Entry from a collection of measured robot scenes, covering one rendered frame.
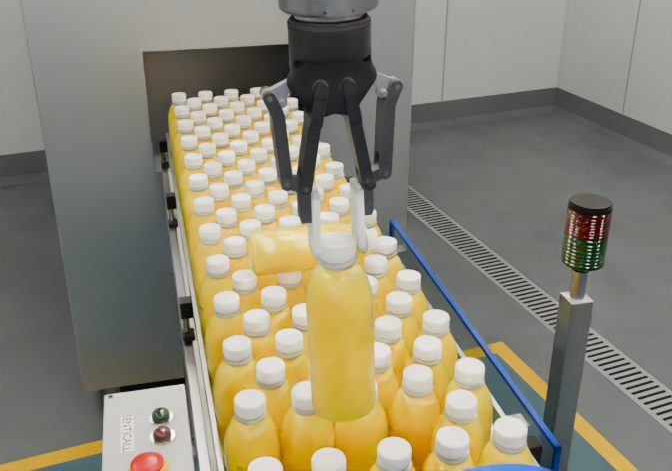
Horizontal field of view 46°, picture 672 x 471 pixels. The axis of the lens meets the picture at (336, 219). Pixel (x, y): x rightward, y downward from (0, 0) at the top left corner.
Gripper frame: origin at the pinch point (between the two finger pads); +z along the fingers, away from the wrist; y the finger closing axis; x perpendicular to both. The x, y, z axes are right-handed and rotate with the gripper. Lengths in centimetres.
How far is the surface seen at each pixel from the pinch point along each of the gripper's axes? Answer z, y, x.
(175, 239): 49, -17, 100
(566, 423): 53, 42, 22
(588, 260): 22, 42, 21
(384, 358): 28.8, 9.2, 14.9
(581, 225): 16.7, 40.7, 22.2
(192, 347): 49, -16, 54
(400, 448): 28.4, 5.9, -2.9
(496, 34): 88, 209, 436
